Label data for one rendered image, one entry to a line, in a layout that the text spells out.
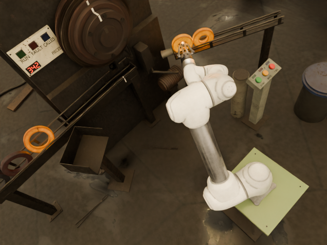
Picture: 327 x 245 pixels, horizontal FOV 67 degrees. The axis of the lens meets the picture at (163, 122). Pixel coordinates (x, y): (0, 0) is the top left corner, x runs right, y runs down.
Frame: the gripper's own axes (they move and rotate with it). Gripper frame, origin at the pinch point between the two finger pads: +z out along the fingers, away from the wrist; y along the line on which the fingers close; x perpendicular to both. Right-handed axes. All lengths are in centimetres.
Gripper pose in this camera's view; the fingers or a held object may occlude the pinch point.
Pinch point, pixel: (182, 42)
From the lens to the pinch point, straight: 192.1
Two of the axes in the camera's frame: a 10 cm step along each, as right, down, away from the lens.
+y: 9.7, -2.3, -0.9
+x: -1.9, -4.7, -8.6
